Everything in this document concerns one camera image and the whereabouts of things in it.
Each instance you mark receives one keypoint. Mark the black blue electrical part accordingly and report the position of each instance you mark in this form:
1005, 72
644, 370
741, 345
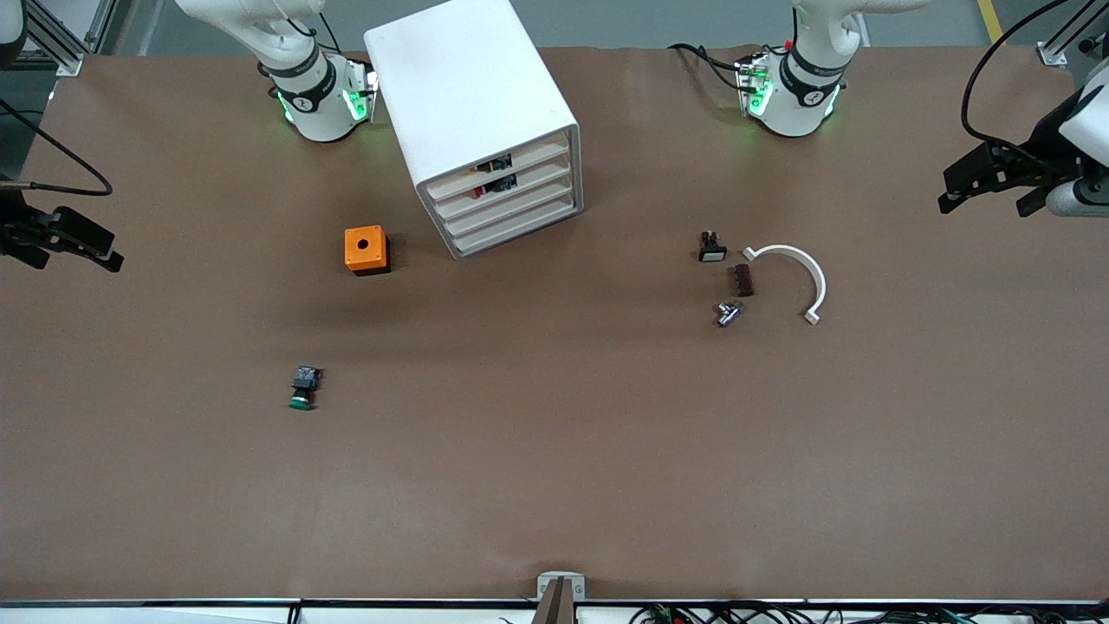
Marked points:
501, 184

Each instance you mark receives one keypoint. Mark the white drawer cabinet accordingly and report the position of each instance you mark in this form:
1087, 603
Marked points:
468, 78

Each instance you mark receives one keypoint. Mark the green push button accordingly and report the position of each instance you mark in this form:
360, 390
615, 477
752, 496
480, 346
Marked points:
305, 381

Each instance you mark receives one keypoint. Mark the aluminium frame profile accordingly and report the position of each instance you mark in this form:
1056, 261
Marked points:
54, 39
1053, 55

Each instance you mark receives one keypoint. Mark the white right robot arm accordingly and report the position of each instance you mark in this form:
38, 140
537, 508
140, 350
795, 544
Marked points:
321, 113

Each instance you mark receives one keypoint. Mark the black yellow electrical part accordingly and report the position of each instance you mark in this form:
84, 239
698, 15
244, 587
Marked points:
498, 162

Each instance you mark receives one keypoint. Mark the brown table mat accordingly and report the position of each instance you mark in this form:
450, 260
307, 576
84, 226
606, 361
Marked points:
554, 451

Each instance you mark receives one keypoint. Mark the small silver metal connector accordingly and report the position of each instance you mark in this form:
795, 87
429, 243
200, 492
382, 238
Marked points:
726, 315

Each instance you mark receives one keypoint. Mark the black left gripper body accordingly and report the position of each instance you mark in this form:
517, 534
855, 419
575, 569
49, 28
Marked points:
1042, 156

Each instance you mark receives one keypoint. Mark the white table edge rail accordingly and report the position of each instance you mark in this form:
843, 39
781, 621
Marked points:
130, 615

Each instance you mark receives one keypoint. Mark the brown terminal block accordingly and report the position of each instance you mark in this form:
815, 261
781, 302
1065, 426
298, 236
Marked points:
740, 281

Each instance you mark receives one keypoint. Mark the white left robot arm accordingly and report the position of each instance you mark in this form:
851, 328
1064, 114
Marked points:
793, 113

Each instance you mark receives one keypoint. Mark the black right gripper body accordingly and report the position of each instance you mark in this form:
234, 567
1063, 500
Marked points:
12, 229

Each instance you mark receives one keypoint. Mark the white curved plastic bracket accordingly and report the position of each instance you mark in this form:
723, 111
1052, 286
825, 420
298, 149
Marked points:
820, 286

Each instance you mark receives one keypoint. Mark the orange box with round hole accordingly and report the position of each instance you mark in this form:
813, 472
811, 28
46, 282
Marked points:
353, 256

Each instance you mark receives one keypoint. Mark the black white push button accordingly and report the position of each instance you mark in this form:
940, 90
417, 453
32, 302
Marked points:
712, 253

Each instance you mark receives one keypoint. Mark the grey metal mounting bracket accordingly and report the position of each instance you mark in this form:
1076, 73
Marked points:
546, 589

